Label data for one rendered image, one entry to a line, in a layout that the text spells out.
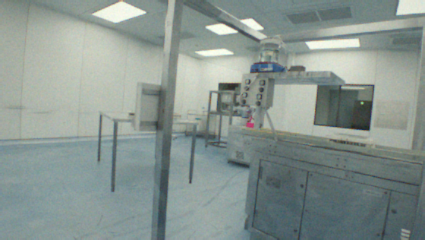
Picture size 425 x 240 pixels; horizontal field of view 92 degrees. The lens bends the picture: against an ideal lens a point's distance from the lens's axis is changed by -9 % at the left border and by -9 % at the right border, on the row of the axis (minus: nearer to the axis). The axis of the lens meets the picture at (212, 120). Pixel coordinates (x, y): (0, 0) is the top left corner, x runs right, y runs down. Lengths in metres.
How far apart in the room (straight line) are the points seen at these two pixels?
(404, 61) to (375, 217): 5.57
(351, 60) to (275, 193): 5.52
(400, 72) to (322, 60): 1.86
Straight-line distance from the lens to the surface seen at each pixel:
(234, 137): 4.38
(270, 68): 1.63
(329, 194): 1.53
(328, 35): 1.84
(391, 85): 6.68
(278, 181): 1.64
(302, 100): 6.82
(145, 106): 1.22
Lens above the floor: 1.06
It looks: 3 degrees down
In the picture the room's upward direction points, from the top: 5 degrees clockwise
